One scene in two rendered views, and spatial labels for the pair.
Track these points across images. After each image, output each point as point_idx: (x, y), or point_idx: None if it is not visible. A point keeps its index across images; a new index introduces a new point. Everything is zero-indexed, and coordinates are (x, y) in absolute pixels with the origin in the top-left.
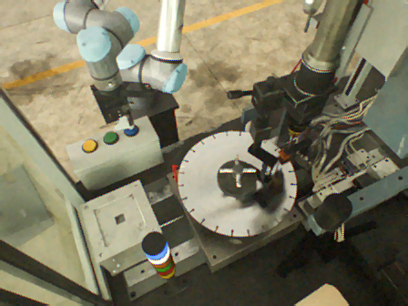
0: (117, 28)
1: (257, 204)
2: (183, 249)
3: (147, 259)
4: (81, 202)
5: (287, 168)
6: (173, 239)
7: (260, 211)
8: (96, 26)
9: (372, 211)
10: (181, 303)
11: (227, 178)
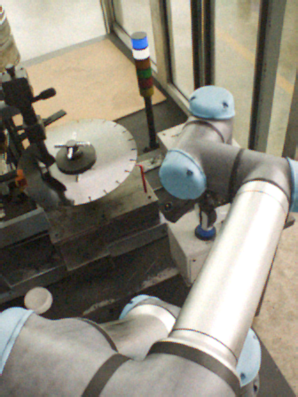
0: (184, 130)
1: (63, 138)
2: (145, 166)
3: None
4: None
5: (22, 167)
6: (156, 175)
7: (63, 134)
8: (207, 105)
9: None
10: (148, 138)
11: (85, 151)
